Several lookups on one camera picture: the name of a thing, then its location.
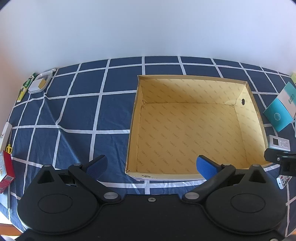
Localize red box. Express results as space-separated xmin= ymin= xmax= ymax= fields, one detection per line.
xmin=0 ymin=151 xmax=15 ymax=194

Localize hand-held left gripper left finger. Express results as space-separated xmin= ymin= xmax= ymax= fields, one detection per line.
xmin=30 ymin=155 xmax=122 ymax=205

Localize small remote with coloured buttons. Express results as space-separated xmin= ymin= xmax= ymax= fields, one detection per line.
xmin=277 ymin=175 xmax=292 ymax=190

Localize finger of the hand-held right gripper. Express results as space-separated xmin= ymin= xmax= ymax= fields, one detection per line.
xmin=264 ymin=148 xmax=281 ymax=163

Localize blue checked bedsheet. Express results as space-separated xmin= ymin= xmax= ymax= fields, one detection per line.
xmin=0 ymin=56 xmax=296 ymax=239

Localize clear plastic lidded container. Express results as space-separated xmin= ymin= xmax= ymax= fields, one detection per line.
xmin=28 ymin=69 xmax=57 ymax=94

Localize yellow-lined cardboard box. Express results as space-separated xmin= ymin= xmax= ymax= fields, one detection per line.
xmin=125 ymin=75 xmax=274 ymax=181

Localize teal and white mask box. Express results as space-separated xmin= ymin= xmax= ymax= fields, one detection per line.
xmin=263 ymin=82 xmax=296 ymax=132

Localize white remote with large display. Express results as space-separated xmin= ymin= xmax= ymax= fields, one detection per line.
xmin=267 ymin=135 xmax=291 ymax=151

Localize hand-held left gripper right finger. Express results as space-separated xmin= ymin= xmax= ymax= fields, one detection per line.
xmin=182 ymin=155 xmax=270 ymax=204

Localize white flat box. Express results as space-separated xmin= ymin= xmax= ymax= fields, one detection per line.
xmin=0 ymin=122 xmax=12 ymax=152

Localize green and yellow package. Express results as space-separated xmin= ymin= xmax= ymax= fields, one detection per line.
xmin=17 ymin=72 xmax=37 ymax=102

